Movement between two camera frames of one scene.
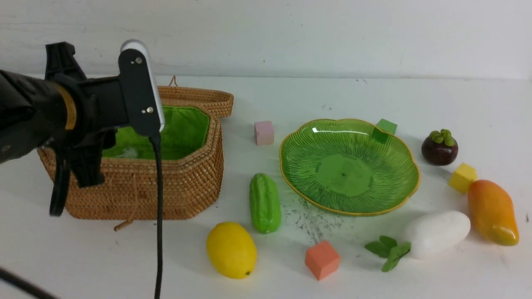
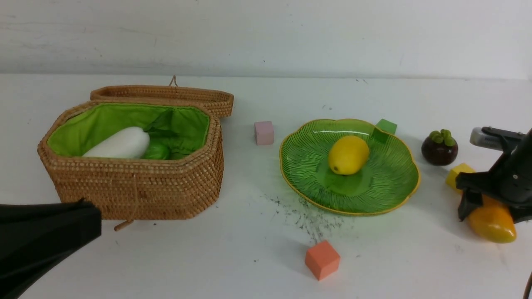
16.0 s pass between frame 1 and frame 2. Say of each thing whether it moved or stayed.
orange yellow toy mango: stayed
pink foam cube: stayed
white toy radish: moved
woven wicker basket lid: stayed
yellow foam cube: stayed
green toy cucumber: moved
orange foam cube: stayed
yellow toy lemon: moved
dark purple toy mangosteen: stayed
